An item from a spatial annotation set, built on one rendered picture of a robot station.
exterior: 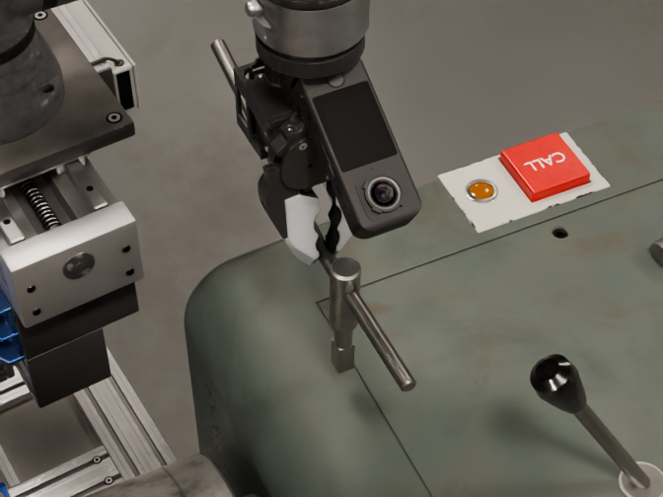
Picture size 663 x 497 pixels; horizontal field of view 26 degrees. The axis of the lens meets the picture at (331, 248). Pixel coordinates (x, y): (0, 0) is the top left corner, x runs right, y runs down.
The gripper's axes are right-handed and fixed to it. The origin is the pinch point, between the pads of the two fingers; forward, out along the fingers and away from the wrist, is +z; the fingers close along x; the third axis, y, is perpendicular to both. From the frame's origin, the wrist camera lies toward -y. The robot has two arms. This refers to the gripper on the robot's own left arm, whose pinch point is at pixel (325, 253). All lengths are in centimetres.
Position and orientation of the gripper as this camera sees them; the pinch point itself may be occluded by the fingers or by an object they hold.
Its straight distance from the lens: 105.9
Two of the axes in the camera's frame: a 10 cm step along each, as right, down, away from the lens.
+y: -4.4, -6.8, 5.9
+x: -9.0, 3.3, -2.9
